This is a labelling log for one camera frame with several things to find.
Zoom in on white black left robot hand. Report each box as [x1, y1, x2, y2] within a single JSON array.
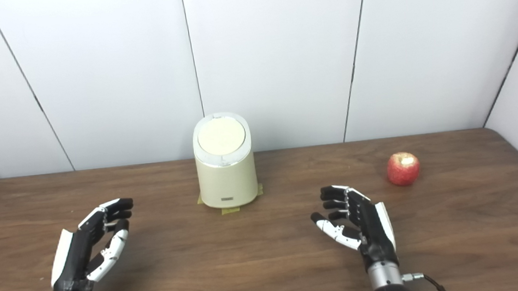
[[42, 197, 141, 291]]

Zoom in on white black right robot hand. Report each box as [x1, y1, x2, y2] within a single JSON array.
[[309, 180, 401, 276]]

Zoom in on red apple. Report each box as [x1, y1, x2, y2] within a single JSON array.
[[385, 151, 422, 188]]

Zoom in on cream round bin lid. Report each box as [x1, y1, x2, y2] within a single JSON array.
[[196, 116, 247, 158]]

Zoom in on cream-colored bin body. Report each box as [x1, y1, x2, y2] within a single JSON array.
[[190, 110, 260, 211]]

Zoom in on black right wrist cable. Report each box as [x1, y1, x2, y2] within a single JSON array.
[[402, 270, 450, 291]]

